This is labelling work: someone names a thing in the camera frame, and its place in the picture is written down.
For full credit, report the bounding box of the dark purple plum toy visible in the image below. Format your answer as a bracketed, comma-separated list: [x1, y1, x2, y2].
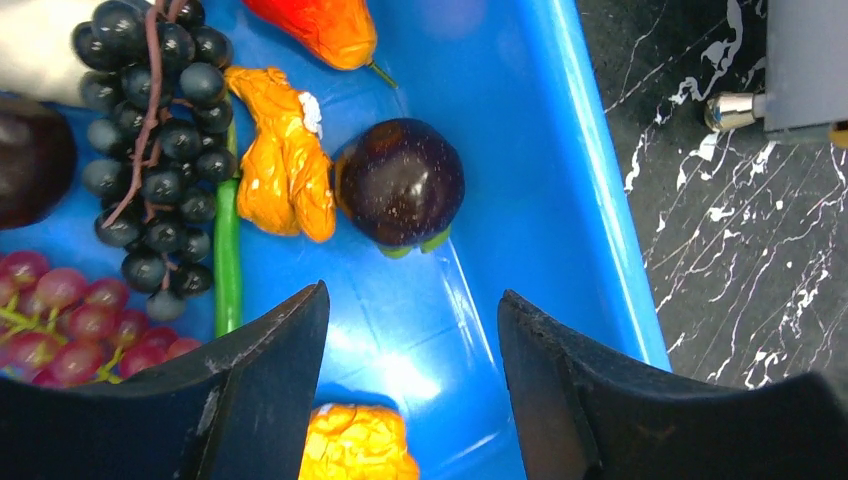
[1, 96, 78, 230]

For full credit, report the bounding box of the red orange pepper toy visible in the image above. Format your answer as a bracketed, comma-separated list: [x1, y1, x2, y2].
[243, 0, 398, 89]

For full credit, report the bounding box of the round white drawer cabinet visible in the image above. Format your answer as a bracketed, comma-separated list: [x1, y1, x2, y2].
[704, 0, 847, 149]

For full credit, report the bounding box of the green bean toy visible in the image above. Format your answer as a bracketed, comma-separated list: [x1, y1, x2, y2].
[212, 119, 244, 339]

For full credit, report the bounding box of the black grape bunch toy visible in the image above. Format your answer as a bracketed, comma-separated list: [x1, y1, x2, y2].
[71, 1, 239, 322]

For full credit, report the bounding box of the crumpled orange food toy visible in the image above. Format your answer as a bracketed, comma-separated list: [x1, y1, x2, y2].
[224, 66, 336, 243]

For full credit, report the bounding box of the orange tangerine toy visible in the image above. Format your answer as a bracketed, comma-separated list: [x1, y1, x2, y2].
[298, 403, 420, 480]

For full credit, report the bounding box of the red grape bunch toy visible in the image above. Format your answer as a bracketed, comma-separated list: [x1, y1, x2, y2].
[1, 250, 202, 388]

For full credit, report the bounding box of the white garlic toy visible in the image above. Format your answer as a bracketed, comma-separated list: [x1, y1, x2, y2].
[1, 0, 99, 107]

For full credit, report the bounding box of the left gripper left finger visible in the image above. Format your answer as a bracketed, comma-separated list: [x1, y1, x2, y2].
[1, 283, 329, 479]

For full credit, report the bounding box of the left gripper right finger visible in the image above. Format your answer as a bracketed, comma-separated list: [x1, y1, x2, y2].
[498, 291, 847, 479]

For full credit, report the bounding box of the blue plastic bin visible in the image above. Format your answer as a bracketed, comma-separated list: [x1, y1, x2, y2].
[0, 0, 674, 480]

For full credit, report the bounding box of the purple mangosteen toy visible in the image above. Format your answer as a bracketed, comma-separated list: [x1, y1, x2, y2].
[332, 117, 466, 258]

